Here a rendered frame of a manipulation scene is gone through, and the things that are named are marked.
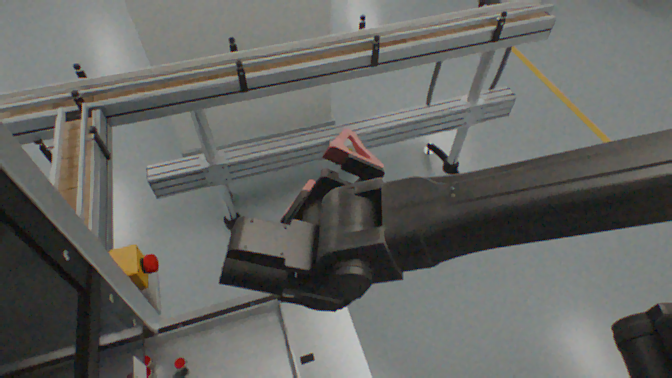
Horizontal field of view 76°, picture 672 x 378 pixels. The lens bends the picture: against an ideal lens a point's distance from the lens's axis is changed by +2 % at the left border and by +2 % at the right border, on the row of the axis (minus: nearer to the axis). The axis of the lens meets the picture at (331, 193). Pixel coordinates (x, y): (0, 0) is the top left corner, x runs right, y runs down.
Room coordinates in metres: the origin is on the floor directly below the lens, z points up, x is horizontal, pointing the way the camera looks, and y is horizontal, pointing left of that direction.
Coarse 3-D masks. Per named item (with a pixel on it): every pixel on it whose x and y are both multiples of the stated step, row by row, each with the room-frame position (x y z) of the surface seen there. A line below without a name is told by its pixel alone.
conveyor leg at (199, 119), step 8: (192, 112) 1.12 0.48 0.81; (200, 112) 1.12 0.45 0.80; (192, 120) 1.13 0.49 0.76; (200, 120) 1.12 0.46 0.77; (200, 128) 1.12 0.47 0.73; (208, 128) 1.14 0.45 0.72; (200, 136) 1.12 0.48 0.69; (208, 136) 1.13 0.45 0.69; (200, 144) 1.13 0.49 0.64; (208, 144) 1.12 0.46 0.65; (208, 152) 1.12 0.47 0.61; (216, 152) 1.14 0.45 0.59; (208, 160) 1.12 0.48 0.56; (216, 160) 1.13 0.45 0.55; (224, 184) 1.13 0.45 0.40; (224, 192) 1.12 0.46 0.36; (224, 200) 1.12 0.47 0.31; (224, 208) 1.12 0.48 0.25; (232, 208) 1.13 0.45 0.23; (232, 216) 1.12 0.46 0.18
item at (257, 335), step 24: (240, 312) 0.36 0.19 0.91; (264, 312) 0.37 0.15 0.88; (168, 336) 0.31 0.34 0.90; (192, 336) 0.32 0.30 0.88; (216, 336) 0.32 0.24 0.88; (240, 336) 0.32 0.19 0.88; (264, 336) 0.32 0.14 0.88; (288, 336) 0.31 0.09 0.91; (168, 360) 0.27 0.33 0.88; (192, 360) 0.27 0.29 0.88; (216, 360) 0.27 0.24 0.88; (240, 360) 0.27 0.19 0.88; (264, 360) 0.27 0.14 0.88; (288, 360) 0.27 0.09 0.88
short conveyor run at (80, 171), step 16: (64, 112) 0.95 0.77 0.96; (96, 112) 0.97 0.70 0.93; (64, 128) 0.91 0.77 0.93; (80, 128) 0.91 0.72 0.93; (96, 128) 0.90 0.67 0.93; (64, 144) 0.84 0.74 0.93; (80, 144) 0.80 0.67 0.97; (96, 144) 0.84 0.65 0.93; (112, 144) 0.92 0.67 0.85; (48, 160) 0.78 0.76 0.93; (64, 160) 0.78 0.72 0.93; (80, 160) 0.74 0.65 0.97; (96, 160) 0.78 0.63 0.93; (112, 160) 0.86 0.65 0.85; (64, 176) 0.72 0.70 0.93; (80, 176) 0.69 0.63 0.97; (96, 176) 0.72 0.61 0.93; (112, 176) 0.79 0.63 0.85; (64, 192) 0.67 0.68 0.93; (80, 192) 0.64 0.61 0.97; (96, 192) 0.67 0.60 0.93; (112, 192) 0.73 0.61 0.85; (80, 208) 0.59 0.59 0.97; (96, 208) 0.62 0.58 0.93; (112, 208) 0.68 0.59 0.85; (96, 224) 0.57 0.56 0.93; (112, 224) 0.63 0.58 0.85; (112, 240) 0.58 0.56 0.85
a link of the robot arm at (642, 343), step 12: (648, 336) 0.18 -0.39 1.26; (624, 348) 0.18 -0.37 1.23; (636, 348) 0.17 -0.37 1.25; (648, 348) 0.17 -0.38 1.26; (660, 348) 0.17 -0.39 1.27; (624, 360) 0.17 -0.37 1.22; (636, 360) 0.16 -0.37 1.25; (648, 360) 0.16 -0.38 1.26; (660, 360) 0.16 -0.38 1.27; (636, 372) 0.15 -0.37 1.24; (648, 372) 0.15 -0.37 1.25; (660, 372) 0.14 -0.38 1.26
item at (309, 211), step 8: (320, 176) 0.28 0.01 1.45; (328, 176) 0.28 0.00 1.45; (336, 176) 0.29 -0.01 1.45; (320, 184) 0.28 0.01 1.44; (328, 184) 0.28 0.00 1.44; (336, 184) 0.28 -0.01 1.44; (344, 184) 0.28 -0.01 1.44; (312, 192) 0.28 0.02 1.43; (320, 192) 0.28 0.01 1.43; (328, 192) 0.28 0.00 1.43; (304, 200) 0.28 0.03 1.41; (312, 200) 0.28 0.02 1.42; (320, 200) 0.27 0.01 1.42; (304, 208) 0.27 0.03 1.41; (312, 208) 0.26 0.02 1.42; (320, 208) 0.26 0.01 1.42; (296, 216) 0.27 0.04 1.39; (304, 216) 0.26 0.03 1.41; (312, 216) 0.25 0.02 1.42; (320, 216) 0.25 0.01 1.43; (288, 224) 0.27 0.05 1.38
